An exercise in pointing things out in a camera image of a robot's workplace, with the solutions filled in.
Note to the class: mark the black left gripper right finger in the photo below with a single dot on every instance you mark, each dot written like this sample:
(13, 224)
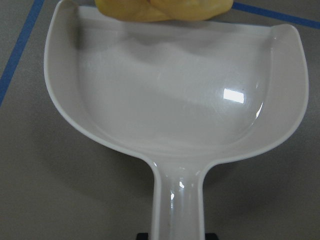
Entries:
(211, 236)

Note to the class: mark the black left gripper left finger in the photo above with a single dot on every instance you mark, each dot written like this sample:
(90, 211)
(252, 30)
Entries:
(142, 236)

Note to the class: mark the beige plastic dustpan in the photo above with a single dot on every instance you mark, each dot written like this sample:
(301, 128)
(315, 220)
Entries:
(181, 96)

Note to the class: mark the yellow toy corn cob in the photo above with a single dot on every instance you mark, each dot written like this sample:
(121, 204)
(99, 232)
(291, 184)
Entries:
(163, 10)

